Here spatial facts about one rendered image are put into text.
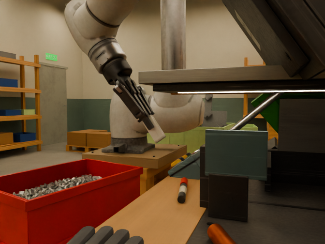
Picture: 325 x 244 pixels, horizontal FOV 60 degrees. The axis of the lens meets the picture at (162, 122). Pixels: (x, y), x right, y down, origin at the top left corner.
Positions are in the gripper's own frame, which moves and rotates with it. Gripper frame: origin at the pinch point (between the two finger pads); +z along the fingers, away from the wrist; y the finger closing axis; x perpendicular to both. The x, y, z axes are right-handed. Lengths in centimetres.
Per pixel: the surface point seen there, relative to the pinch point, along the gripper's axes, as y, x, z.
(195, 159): 1.0, 5.4, 12.3
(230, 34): -699, 53, -193
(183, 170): 2.1, 1.6, 13.0
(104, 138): -452, -284, -116
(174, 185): 8.6, 0.2, 14.5
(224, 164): 23.1, 15.9, 14.9
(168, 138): -82, -28, -3
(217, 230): 32.7, 12.6, 20.5
